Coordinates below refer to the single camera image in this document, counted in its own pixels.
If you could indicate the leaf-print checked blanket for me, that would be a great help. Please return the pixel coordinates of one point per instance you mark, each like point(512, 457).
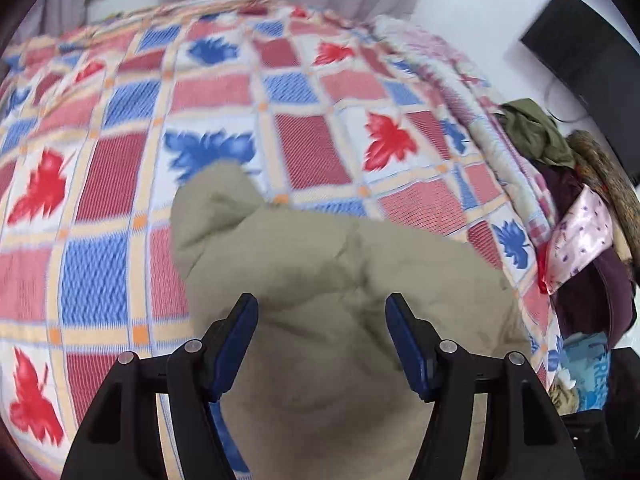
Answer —
point(125, 160)

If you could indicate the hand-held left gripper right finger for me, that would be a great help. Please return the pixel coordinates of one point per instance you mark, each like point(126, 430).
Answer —
point(407, 350)

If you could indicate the dark purple cloth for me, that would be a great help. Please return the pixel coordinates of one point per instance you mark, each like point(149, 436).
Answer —
point(600, 300)

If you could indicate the blue plastic packet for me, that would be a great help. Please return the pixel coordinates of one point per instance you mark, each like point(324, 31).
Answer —
point(592, 370)

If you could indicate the black monitor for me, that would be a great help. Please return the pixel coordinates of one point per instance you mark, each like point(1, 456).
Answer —
point(585, 45)

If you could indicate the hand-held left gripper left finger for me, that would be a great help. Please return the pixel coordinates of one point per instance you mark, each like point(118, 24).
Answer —
point(235, 350)

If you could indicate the brown furry cloth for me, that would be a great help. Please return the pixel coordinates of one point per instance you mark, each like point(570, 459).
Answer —
point(607, 180)

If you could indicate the khaki puffer jacket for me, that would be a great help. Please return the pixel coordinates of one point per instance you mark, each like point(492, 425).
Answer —
point(325, 270)

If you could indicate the pink satin cloth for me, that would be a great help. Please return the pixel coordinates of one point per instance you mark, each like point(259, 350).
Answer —
point(580, 232)

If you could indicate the olive green cloth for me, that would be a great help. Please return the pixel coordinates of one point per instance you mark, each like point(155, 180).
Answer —
point(537, 130)

